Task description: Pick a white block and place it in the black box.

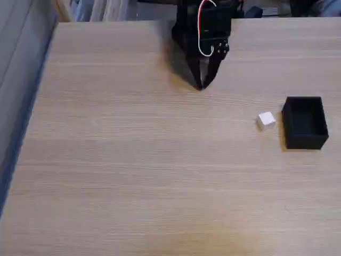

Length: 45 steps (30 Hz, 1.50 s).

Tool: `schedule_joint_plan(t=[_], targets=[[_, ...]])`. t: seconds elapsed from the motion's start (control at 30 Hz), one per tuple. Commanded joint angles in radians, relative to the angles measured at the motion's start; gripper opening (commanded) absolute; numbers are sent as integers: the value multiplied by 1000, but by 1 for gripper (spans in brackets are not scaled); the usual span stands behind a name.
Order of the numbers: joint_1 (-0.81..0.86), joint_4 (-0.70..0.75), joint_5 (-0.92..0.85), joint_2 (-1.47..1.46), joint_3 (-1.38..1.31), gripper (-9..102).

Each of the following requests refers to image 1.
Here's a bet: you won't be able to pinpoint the black open box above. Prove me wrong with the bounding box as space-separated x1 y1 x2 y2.
281 96 330 150

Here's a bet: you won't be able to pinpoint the small black device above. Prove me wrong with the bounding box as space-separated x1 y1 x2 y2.
244 6 264 19

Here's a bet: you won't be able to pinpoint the light wooden frame post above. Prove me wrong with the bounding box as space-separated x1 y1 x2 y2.
52 0 73 23

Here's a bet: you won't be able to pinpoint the white block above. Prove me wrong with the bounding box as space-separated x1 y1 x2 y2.
256 111 276 131

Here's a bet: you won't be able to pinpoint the white and red cable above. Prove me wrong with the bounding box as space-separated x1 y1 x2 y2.
197 0 217 58

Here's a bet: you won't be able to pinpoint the white slatted panels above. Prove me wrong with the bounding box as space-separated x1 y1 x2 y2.
90 0 138 22

